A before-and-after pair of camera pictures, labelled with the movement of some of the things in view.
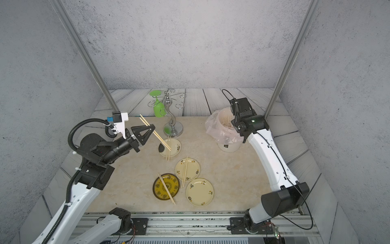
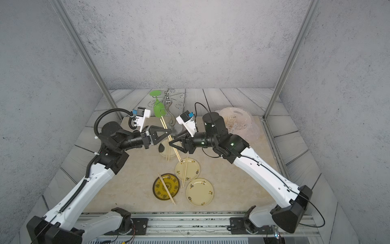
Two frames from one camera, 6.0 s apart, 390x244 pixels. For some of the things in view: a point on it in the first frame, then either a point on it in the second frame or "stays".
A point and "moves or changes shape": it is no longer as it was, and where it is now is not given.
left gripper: x=137 y=130 → x=153 y=131
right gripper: x=234 y=122 → x=188 y=140
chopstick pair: x=184 y=172 stays
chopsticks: x=155 y=133 moves or changes shape
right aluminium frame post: x=313 y=6 stays
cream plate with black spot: x=174 y=145 stays
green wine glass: x=159 y=110 stays
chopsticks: x=166 y=188 stays
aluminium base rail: x=218 y=225 stays
